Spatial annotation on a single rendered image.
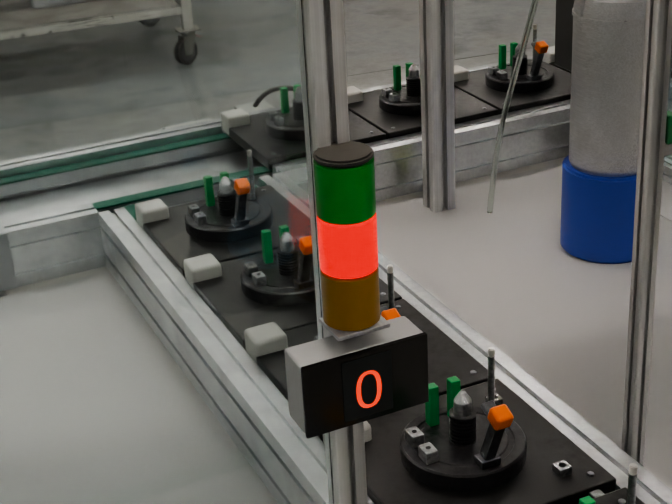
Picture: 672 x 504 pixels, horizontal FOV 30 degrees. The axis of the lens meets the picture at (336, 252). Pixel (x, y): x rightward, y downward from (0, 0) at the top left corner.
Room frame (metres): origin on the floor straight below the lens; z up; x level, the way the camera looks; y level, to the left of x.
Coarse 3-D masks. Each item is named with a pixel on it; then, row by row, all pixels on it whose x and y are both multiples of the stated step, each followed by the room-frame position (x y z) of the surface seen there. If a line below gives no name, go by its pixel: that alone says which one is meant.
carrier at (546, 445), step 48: (432, 384) 1.20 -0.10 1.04; (480, 384) 1.31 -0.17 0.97; (384, 432) 1.21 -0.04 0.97; (432, 432) 1.18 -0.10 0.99; (480, 432) 1.17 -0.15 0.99; (528, 432) 1.20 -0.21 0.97; (384, 480) 1.12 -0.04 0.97; (432, 480) 1.11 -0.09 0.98; (480, 480) 1.09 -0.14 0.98; (528, 480) 1.11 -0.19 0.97; (576, 480) 1.10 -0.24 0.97
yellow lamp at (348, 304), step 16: (320, 272) 0.96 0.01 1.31; (336, 288) 0.94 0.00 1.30; (352, 288) 0.94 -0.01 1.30; (368, 288) 0.94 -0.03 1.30; (336, 304) 0.94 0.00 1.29; (352, 304) 0.94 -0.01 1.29; (368, 304) 0.94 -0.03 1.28; (336, 320) 0.94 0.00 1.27; (352, 320) 0.94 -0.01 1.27; (368, 320) 0.94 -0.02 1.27
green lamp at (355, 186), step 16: (320, 176) 0.95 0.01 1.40; (336, 176) 0.94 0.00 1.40; (352, 176) 0.94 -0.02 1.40; (368, 176) 0.95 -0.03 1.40; (320, 192) 0.95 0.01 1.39; (336, 192) 0.94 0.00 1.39; (352, 192) 0.94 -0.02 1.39; (368, 192) 0.94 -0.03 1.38; (320, 208) 0.95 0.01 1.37; (336, 208) 0.94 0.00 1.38; (352, 208) 0.94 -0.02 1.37; (368, 208) 0.94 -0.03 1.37
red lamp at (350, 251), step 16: (320, 224) 0.95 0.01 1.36; (336, 224) 0.94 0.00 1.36; (352, 224) 0.94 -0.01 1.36; (368, 224) 0.94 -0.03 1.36; (320, 240) 0.95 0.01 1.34; (336, 240) 0.94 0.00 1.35; (352, 240) 0.94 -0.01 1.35; (368, 240) 0.94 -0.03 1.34; (320, 256) 0.95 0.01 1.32; (336, 256) 0.94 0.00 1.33; (352, 256) 0.94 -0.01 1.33; (368, 256) 0.94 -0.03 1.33; (336, 272) 0.94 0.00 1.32; (352, 272) 0.94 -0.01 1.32; (368, 272) 0.94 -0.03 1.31
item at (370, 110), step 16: (400, 80) 2.40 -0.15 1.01; (416, 80) 2.35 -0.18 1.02; (352, 96) 2.39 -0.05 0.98; (368, 96) 2.43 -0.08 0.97; (384, 96) 2.36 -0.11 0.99; (400, 96) 2.36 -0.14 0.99; (416, 96) 2.35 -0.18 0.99; (464, 96) 2.39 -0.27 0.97; (352, 112) 2.35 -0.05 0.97; (368, 112) 2.33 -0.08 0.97; (384, 112) 2.32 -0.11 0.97; (400, 112) 2.30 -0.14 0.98; (416, 112) 2.29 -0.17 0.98; (464, 112) 2.30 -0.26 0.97; (480, 112) 2.29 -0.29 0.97; (496, 112) 2.30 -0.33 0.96; (384, 128) 2.23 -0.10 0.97; (400, 128) 2.23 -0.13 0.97; (416, 128) 2.23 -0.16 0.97
